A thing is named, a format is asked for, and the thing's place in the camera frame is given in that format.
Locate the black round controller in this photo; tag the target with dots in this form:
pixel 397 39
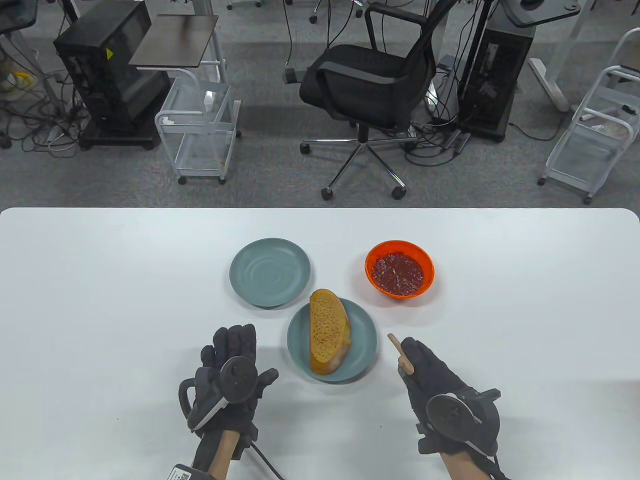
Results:
pixel 239 380
pixel 452 415

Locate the teal round plate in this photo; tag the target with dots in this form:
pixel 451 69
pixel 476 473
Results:
pixel 270 272
pixel 362 340

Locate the black office chair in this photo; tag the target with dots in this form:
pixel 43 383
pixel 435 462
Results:
pixel 365 85

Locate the black power adapter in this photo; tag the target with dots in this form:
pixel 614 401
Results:
pixel 291 76

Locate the person's left forearm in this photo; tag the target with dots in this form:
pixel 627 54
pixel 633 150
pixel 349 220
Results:
pixel 222 455

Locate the wooden brush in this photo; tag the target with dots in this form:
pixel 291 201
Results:
pixel 402 355

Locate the black power strip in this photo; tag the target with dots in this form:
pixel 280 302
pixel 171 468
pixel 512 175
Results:
pixel 456 141

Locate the dark desk with grey leg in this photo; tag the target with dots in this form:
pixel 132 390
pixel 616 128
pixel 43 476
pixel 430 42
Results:
pixel 15 12

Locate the dark brown side table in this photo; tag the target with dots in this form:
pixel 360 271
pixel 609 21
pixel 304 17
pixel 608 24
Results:
pixel 172 42

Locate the black computer tower yellow sticker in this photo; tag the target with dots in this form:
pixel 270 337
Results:
pixel 100 75

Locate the white-legged grey desk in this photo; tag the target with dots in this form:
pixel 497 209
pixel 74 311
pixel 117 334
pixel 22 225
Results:
pixel 547 82

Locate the person's left hand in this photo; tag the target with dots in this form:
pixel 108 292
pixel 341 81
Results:
pixel 235 342

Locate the small white bottle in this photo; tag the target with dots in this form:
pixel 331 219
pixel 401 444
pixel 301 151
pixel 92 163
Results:
pixel 208 101

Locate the toasted bread slice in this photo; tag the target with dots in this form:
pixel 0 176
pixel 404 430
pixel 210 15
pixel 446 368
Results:
pixel 327 330

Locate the person's right hand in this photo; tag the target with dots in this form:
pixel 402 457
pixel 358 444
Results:
pixel 425 365

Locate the black wrist camera white label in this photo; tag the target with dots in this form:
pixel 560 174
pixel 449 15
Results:
pixel 185 472

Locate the orange plastic bowl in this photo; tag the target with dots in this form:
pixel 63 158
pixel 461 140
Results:
pixel 400 246

